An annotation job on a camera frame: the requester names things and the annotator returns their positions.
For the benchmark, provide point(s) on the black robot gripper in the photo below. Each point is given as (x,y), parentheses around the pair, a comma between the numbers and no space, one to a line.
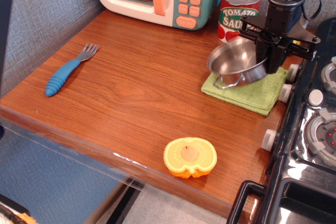
(280,33)

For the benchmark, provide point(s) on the stainless steel pot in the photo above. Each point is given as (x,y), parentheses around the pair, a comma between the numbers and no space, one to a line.
(235,64)

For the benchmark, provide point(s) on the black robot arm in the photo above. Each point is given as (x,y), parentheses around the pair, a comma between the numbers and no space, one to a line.
(280,34)

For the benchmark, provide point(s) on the green folded cloth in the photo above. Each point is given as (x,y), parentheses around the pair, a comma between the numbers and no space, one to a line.
(259,97)

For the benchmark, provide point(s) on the white stove knob rear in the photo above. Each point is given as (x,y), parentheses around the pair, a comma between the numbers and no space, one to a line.
(292,72)

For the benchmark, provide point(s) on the white stove knob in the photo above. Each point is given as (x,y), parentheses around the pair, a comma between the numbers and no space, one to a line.
(285,93)
(292,72)
(268,140)

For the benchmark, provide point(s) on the white stove knob middle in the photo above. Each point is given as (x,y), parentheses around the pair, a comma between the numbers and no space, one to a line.
(285,93)

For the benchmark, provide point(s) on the tomato sauce can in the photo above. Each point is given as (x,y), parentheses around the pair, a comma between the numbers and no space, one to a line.
(230,13)

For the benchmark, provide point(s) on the white stove knob front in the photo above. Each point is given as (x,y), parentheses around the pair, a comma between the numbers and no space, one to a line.
(268,140)

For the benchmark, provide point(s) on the orange toy pumpkin half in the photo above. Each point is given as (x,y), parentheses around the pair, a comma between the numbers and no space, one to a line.
(190,157)

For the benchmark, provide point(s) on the black toy stove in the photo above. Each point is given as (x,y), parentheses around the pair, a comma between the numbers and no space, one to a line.
(300,185)

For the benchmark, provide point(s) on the blue handled fork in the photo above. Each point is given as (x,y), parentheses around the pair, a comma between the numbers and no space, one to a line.
(57,80)

